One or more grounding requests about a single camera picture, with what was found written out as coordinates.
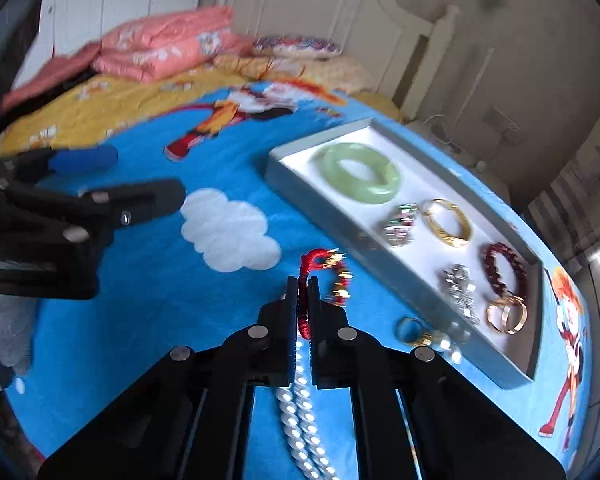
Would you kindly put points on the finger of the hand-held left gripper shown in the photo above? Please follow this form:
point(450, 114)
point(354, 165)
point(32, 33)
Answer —
point(145, 200)
point(85, 157)

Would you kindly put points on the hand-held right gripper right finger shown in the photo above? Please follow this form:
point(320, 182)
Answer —
point(314, 310)

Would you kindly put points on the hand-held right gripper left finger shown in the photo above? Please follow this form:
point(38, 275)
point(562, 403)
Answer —
point(292, 305)

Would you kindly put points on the grey cardboard box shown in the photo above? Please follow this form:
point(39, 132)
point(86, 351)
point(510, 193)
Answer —
point(430, 265)

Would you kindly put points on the green jade bangle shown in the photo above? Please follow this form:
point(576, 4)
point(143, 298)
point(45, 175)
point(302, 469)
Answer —
point(375, 192)

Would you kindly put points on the gold bangle with pearls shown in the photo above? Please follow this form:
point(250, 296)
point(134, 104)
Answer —
point(442, 342)

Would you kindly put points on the silver rhinestone brooch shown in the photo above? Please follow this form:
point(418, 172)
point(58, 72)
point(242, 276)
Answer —
point(457, 285)

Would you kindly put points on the large gold bangle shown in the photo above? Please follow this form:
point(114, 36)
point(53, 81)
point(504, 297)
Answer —
point(452, 237)

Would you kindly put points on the rose gold bangle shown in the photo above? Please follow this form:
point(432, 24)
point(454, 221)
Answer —
point(491, 315)

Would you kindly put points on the person's left forearm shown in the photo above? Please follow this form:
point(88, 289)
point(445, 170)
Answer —
point(11, 332)

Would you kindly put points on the yellow bedsheet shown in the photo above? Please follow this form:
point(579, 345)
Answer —
point(80, 115)

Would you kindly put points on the pink folded quilt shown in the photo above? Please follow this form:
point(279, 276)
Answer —
point(155, 50)

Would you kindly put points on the white wardrobe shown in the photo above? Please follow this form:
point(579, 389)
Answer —
point(120, 0)

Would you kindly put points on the yellow pillow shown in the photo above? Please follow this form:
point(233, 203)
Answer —
point(305, 70)

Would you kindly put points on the patterned pillow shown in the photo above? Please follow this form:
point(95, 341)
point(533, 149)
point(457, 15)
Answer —
point(295, 46)

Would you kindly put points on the white headboard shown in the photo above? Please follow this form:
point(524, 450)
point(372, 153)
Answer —
point(340, 15)

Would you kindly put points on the wall socket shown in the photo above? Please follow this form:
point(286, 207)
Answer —
point(500, 120)

